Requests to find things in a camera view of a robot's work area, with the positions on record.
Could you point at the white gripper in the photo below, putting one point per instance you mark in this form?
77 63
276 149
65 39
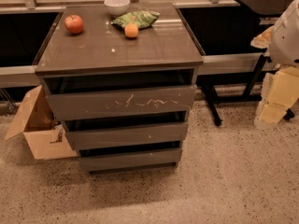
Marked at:
286 37

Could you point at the grey drawer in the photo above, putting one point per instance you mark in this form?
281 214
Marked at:
131 160
107 104
129 136

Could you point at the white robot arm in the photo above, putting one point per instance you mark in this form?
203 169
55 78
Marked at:
284 44

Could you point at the grey bottom drawer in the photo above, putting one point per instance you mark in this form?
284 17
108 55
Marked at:
131 160

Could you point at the grey drawer cabinet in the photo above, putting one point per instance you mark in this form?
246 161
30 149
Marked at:
102 58

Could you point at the grey top drawer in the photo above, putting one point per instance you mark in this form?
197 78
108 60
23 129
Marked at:
107 104

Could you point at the open cardboard box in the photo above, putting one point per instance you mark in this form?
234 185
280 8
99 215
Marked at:
43 134

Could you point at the black folding side table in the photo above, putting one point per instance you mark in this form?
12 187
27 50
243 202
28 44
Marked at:
264 9

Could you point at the green chip bag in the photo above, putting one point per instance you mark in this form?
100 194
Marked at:
141 18

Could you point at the orange fruit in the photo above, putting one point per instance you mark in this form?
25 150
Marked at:
131 30

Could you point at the white bowl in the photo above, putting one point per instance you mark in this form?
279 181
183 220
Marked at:
117 7

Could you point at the red apple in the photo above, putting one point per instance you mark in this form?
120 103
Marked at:
74 24

